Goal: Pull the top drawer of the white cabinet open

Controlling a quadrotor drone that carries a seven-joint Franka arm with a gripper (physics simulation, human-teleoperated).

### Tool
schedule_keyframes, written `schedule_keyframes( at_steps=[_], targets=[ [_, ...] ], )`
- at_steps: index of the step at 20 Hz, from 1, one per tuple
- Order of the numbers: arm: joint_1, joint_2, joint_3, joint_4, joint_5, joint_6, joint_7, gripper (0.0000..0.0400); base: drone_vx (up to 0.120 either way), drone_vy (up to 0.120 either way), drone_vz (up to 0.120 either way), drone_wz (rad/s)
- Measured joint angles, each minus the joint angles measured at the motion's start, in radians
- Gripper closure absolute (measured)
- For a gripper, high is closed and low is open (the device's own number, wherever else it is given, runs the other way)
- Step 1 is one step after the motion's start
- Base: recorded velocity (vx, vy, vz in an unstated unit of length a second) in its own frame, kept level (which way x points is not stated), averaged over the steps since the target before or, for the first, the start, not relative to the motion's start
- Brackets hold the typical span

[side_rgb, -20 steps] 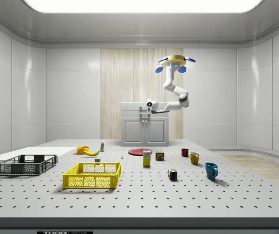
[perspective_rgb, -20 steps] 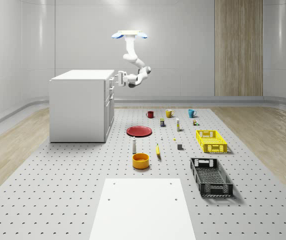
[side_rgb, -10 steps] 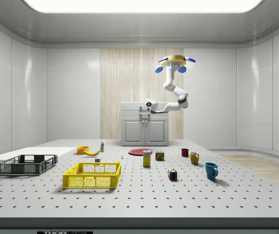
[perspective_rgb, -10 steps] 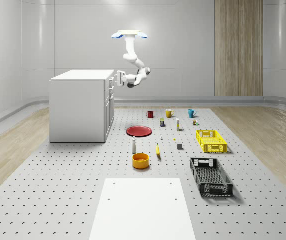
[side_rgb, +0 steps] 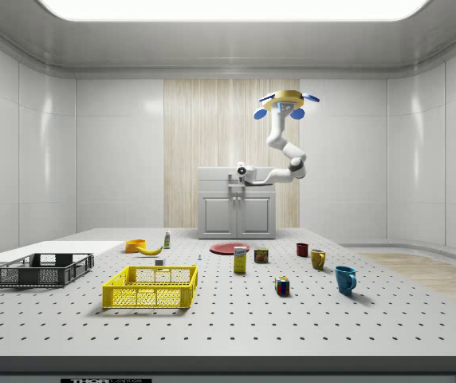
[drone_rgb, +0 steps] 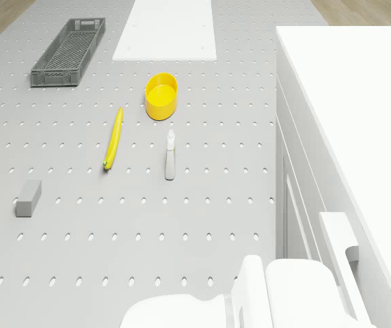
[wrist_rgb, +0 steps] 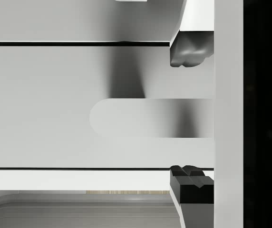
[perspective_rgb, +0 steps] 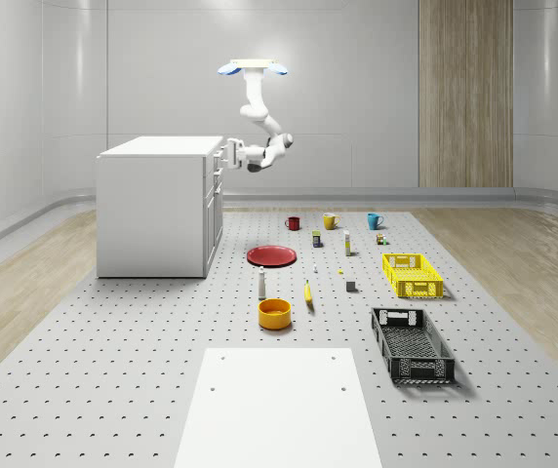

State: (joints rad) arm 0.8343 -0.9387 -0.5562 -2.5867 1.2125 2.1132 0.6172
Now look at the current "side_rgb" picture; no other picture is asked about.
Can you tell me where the yellow white box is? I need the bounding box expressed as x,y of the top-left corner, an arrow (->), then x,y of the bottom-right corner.
233,245 -> 250,275

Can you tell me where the white cabinet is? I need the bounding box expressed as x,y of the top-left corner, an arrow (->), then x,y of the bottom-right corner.
197,166 -> 278,240

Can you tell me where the blue mug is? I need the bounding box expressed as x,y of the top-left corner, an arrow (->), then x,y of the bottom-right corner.
334,265 -> 358,297

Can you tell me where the drone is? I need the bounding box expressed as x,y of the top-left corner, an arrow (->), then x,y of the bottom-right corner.
253,90 -> 321,120

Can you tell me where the yellow basket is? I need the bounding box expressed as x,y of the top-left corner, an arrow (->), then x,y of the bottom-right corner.
101,264 -> 199,310

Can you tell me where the white board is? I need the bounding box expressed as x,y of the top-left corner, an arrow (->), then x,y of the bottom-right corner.
0,239 -> 124,265

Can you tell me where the red plate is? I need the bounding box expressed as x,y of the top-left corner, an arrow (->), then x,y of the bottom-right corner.
209,241 -> 250,257

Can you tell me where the banana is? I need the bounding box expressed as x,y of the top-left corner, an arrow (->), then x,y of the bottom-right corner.
136,244 -> 165,257

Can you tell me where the dark grey basket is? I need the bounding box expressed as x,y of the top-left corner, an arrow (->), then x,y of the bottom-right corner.
0,252 -> 96,290

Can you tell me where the puzzle cube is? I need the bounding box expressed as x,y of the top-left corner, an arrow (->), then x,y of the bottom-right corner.
273,275 -> 291,297

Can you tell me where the yellow bowl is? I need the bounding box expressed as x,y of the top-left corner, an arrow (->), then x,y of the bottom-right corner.
124,238 -> 147,255

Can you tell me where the yellow mug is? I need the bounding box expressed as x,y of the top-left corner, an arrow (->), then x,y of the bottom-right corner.
309,248 -> 328,271

